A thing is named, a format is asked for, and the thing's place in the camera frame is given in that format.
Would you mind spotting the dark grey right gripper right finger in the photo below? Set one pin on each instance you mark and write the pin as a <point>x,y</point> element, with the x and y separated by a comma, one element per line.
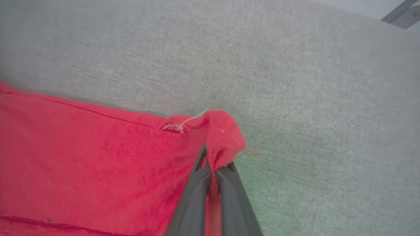
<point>236,206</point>

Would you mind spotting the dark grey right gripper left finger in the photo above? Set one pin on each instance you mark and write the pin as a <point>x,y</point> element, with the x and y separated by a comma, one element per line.
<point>192,203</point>

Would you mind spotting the red and white jersey shirt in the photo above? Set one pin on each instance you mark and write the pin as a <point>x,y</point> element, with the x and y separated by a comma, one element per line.
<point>82,164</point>

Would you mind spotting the grey fabric sofa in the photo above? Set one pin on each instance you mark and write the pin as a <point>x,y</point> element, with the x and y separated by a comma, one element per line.
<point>295,82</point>

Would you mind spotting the long grey metal bar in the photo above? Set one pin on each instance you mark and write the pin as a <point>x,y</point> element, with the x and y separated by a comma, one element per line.
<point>395,12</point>

